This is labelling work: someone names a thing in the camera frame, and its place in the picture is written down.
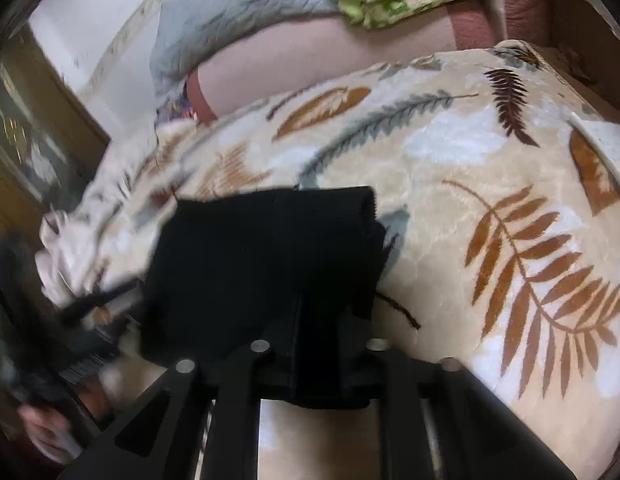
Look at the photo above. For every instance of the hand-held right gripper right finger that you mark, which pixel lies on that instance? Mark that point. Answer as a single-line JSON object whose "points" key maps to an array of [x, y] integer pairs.
{"points": [[390, 365]]}

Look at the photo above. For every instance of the white crumpled cloth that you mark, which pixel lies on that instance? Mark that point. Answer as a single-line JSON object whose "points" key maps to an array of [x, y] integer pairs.
{"points": [[75, 255]]}

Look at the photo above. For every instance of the pink quilted mattress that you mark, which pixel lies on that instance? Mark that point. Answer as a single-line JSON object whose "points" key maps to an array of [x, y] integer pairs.
{"points": [[315, 55]]}

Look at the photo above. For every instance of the grey quilted blanket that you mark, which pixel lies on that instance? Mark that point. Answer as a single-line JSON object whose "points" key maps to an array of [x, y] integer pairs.
{"points": [[230, 15]]}

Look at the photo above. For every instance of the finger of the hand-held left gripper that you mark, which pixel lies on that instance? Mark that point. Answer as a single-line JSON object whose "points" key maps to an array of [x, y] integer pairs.
{"points": [[100, 301]]}

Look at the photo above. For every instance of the wooden door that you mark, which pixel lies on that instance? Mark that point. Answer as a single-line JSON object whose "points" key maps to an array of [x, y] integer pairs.
{"points": [[20, 160]]}

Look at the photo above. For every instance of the black pants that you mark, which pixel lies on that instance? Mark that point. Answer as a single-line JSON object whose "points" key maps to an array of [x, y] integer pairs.
{"points": [[250, 260]]}

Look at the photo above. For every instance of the cream leaf print blanket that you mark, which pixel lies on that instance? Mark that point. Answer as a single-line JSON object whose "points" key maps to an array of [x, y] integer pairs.
{"points": [[440, 160]]}

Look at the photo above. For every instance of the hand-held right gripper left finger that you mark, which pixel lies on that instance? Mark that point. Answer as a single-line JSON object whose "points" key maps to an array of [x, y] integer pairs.
{"points": [[245, 365]]}

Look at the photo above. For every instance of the colourful small box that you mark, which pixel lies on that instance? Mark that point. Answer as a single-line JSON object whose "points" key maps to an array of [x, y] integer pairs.
{"points": [[177, 107]]}

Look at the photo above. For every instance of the person's left hand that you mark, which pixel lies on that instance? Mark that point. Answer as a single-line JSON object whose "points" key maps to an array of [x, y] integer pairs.
{"points": [[45, 427]]}

